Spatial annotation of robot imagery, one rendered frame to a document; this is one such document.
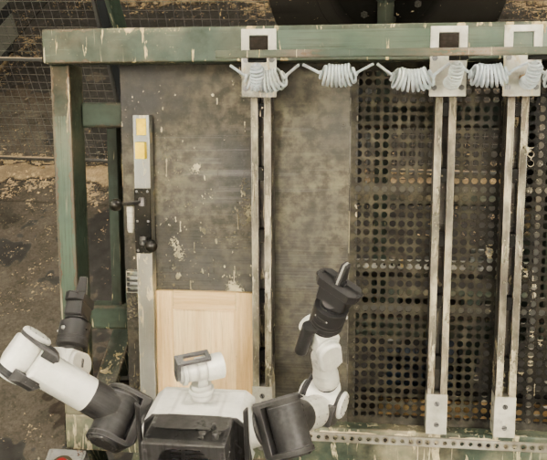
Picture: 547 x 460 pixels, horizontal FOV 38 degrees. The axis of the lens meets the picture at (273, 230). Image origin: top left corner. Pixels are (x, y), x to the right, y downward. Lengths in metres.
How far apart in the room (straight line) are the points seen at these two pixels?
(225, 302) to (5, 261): 2.48
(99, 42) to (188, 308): 0.84
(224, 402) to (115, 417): 0.27
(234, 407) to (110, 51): 1.08
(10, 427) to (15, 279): 1.01
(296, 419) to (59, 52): 1.25
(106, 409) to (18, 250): 2.82
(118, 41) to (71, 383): 0.99
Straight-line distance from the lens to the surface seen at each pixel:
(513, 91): 2.27
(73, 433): 2.68
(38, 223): 4.93
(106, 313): 2.61
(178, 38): 2.32
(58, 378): 2.00
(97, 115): 2.53
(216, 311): 2.45
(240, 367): 2.49
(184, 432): 1.92
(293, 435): 1.97
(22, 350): 2.01
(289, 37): 2.27
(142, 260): 2.45
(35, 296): 4.45
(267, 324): 2.38
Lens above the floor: 2.95
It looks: 41 degrees down
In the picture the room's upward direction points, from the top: 5 degrees counter-clockwise
